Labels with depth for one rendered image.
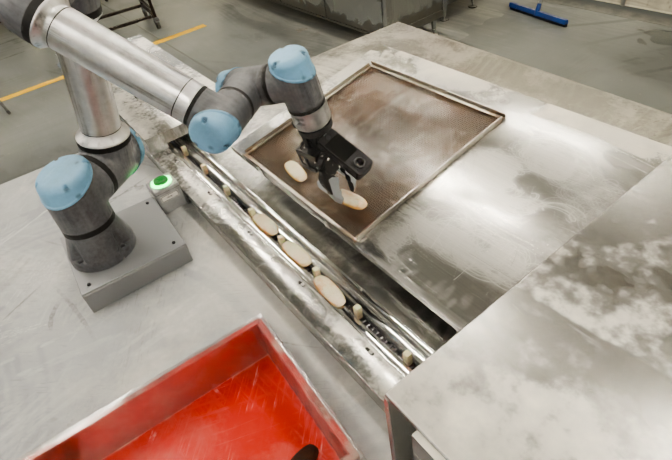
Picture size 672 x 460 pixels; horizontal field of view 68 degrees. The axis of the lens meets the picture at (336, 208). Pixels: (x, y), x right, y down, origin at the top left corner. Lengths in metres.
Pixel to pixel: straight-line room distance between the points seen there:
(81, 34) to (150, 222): 0.56
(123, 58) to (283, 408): 0.65
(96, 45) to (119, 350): 0.60
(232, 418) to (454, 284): 0.47
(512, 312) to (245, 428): 0.62
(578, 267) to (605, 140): 0.79
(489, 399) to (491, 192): 0.78
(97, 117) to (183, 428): 0.65
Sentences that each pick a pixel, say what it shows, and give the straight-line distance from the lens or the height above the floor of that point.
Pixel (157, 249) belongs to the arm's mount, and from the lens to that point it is 1.24.
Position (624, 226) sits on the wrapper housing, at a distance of 0.53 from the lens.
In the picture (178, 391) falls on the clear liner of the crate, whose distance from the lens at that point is 0.97.
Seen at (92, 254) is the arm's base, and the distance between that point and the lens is 1.24.
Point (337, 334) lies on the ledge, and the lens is 0.97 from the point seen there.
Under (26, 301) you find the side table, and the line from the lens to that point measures 1.40.
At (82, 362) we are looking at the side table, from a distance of 1.18.
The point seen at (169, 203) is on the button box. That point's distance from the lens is 1.42.
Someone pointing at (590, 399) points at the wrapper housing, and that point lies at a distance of 0.40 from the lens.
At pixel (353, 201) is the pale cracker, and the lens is 1.10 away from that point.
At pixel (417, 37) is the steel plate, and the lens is 2.18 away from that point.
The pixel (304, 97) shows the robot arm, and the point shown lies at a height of 1.22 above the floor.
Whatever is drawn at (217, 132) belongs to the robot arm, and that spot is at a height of 1.24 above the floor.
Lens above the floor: 1.64
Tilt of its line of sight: 40 degrees down
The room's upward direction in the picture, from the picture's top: 10 degrees counter-clockwise
